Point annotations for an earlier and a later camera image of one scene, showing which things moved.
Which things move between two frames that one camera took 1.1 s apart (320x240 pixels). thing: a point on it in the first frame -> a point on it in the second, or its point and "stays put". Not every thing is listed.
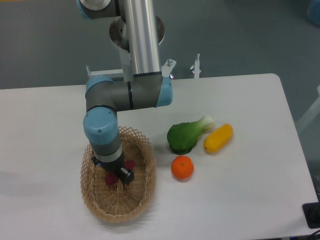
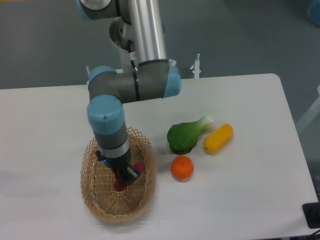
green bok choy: x=182 y=137 stays put
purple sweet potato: x=112 y=178 -> x=120 y=185
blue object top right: x=313 y=12 stays put
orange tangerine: x=182 y=168 stays put
